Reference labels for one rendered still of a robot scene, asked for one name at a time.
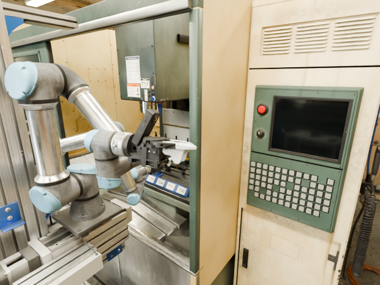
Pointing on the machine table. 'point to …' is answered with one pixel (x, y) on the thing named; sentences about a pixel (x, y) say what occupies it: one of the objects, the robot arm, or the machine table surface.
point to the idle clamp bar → (176, 168)
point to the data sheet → (133, 69)
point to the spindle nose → (146, 106)
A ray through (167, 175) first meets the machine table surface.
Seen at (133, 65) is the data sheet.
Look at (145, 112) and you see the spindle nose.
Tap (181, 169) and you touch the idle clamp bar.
